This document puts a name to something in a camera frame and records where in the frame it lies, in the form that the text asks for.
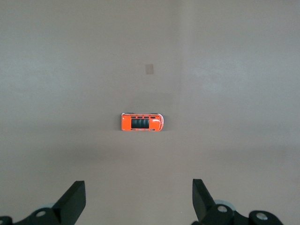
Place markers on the brown tape patch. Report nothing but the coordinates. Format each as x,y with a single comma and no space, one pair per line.
149,69

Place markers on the orange toy bus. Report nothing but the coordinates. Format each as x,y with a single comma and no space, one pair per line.
126,123

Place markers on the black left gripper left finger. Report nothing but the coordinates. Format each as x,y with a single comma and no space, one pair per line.
68,206

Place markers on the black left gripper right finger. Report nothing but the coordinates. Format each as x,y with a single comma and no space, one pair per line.
201,201

